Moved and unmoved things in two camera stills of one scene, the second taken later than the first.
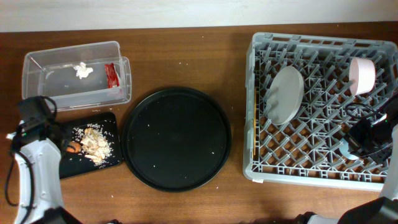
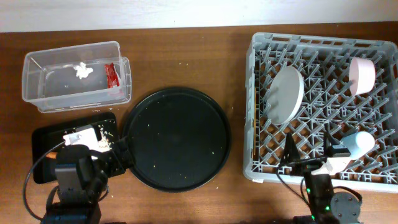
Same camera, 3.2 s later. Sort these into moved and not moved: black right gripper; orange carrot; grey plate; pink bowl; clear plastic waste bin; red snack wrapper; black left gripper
Moved: black right gripper; orange carrot; black left gripper
Not moved: grey plate; pink bowl; red snack wrapper; clear plastic waste bin
